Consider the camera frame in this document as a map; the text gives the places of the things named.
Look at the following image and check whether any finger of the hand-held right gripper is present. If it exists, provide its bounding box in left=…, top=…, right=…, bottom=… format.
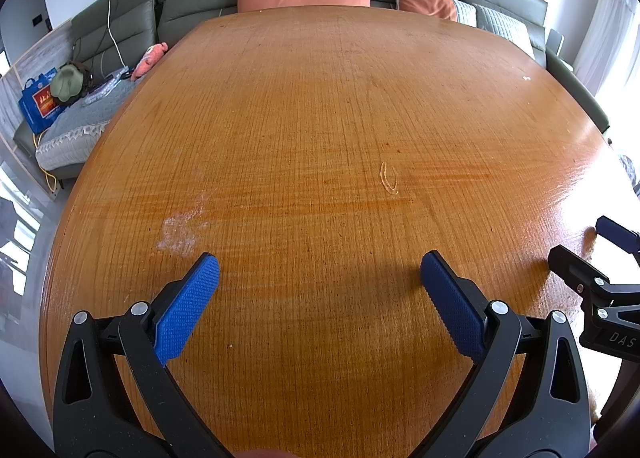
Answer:
left=547, top=244, right=618, bottom=299
left=595, top=215, right=640, bottom=261

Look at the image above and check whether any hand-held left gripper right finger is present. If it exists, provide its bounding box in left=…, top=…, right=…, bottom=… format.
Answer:
left=420, top=250, right=591, bottom=458

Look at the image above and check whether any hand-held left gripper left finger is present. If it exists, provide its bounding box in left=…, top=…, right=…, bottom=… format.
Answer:
left=52, top=252, right=231, bottom=458

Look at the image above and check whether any clear rubber band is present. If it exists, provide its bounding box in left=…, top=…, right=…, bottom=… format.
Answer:
left=380, top=161, right=401, bottom=195

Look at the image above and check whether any grey chair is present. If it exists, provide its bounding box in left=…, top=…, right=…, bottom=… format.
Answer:
left=546, top=29, right=576, bottom=71

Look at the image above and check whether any white curtain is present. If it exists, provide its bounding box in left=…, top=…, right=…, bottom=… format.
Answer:
left=572, top=0, right=640, bottom=99

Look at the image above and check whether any large grey ribbed pillow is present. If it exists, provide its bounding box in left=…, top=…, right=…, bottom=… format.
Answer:
left=472, top=3, right=536, bottom=59

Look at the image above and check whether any pink plush toy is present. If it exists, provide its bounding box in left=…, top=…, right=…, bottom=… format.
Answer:
left=131, top=42, right=169, bottom=81

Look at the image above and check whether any blue shopping bag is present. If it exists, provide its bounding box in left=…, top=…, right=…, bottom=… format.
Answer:
left=19, top=67, right=63, bottom=134

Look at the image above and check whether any green hat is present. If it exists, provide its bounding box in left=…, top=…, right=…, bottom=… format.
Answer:
left=50, top=63, right=91, bottom=101

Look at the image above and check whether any small grey ribbed pillow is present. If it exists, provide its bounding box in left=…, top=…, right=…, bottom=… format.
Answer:
left=452, top=0, right=478, bottom=29

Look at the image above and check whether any small orange cushion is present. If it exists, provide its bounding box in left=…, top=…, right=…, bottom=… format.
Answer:
left=395, top=0, right=458, bottom=21

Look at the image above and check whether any yellow cable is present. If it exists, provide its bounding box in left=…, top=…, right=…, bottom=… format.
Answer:
left=32, top=130, right=58, bottom=194

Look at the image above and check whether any white charging cable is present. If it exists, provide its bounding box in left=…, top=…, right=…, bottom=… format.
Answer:
left=107, top=0, right=132, bottom=70

